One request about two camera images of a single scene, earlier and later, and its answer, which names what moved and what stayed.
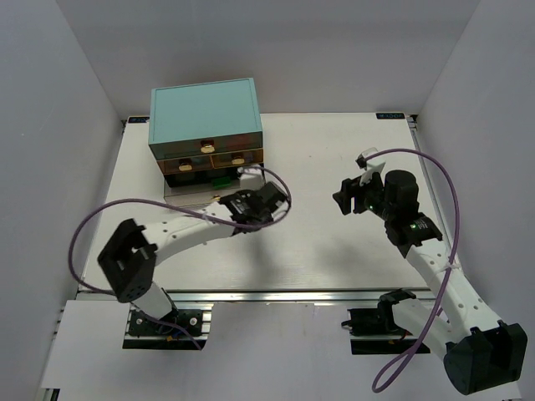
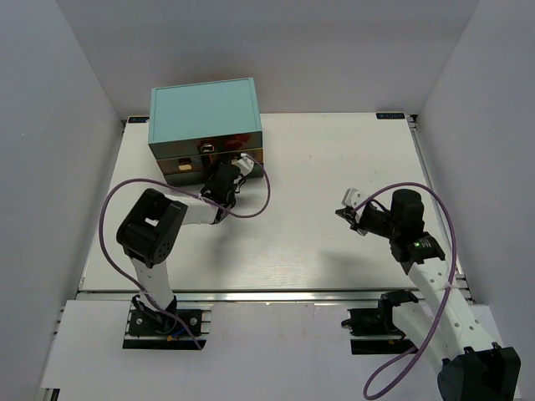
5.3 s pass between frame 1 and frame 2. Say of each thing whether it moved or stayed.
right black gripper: moved
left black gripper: moved
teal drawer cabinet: stayed
